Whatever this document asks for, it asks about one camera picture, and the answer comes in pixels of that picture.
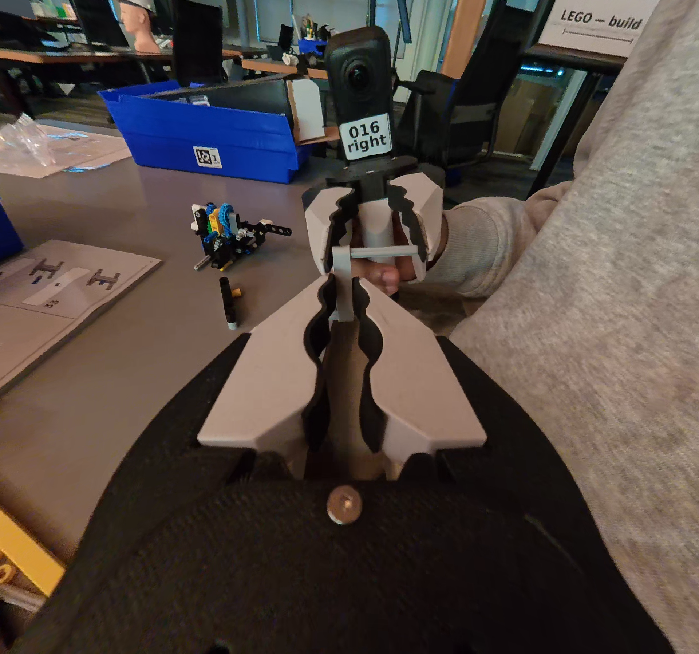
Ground wooden office desk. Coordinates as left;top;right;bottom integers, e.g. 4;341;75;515
0;45;244;99

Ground blue plastic bin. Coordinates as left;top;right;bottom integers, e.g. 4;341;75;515
98;80;312;185
0;201;26;263

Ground colourful lego gear model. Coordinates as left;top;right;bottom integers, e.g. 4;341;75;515
191;202;293;272

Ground black computer monitor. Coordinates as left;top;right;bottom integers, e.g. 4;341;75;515
71;0;131;50
170;0;226;88

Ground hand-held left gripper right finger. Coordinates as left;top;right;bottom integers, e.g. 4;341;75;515
351;277;488;454

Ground person's right forearm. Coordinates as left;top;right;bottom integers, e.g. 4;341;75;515
423;181;577;301

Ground black office chair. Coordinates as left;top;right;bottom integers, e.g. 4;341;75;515
396;1;535;175

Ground wooden support post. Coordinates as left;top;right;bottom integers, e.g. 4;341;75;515
440;0;500;80

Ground beige trousers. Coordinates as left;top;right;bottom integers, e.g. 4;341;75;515
322;315;394;481

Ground mannequin head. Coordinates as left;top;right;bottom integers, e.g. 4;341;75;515
121;1;163;55

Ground black framed marker sign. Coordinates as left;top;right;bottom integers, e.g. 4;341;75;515
537;0;691;59

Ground black lego beam with pin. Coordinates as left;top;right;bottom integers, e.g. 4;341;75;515
218;277;244;331

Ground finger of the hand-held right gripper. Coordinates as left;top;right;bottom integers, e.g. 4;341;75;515
385;172;444;283
303;186;356;276

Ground yellow flat object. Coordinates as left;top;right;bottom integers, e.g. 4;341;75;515
0;507;66;597

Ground clear plastic bag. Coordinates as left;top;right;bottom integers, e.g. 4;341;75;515
0;115;58;170

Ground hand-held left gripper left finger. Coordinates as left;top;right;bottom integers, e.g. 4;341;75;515
197;274;335;454

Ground instruction booklet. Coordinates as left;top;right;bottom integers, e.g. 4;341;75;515
0;239;163;393

